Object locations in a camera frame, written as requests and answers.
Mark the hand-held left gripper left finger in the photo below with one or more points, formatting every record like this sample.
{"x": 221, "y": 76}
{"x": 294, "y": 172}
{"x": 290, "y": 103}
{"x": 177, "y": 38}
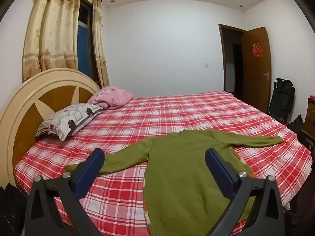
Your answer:
{"x": 89, "y": 175}

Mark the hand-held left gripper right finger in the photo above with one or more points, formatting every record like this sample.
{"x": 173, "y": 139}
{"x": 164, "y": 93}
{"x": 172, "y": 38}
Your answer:
{"x": 219, "y": 175}

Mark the green knit sweater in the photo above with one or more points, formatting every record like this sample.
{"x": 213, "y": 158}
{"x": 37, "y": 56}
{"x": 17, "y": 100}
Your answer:
{"x": 177, "y": 167}

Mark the white patterned pillow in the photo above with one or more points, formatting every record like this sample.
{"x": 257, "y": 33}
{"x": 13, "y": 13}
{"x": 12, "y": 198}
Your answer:
{"x": 70, "y": 120}

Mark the bed with red plaid sheet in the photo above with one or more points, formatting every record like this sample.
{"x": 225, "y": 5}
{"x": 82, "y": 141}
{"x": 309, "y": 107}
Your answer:
{"x": 172, "y": 111}

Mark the pink floral pillow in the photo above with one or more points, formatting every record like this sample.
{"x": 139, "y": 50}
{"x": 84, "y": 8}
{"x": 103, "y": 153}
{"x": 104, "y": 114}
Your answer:
{"x": 113, "y": 97}

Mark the small dark bag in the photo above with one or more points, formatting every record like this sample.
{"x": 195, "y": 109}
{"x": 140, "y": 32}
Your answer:
{"x": 296, "y": 124}

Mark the cream and brown headboard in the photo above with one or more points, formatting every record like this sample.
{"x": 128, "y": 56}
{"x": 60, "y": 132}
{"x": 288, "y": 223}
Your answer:
{"x": 23, "y": 108}

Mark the brown wooden door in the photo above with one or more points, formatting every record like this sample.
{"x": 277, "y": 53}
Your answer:
{"x": 256, "y": 83}

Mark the black folded luggage bag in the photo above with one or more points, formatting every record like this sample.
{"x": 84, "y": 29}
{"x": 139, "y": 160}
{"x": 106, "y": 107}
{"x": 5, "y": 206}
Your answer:
{"x": 283, "y": 98}

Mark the brown wooden cabinet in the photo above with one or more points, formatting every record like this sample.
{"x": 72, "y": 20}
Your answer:
{"x": 310, "y": 118}

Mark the red paper door decoration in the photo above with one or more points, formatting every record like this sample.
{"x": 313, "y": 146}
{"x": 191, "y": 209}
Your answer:
{"x": 257, "y": 50}

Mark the dark framed window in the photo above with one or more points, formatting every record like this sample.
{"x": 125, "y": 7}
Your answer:
{"x": 84, "y": 41}

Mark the wide beige floral curtain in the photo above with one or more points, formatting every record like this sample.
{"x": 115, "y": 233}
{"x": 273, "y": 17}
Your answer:
{"x": 54, "y": 29}

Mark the dark wooden door frame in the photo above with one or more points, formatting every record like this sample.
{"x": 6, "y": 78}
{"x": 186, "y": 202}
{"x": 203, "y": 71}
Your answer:
{"x": 222, "y": 54}

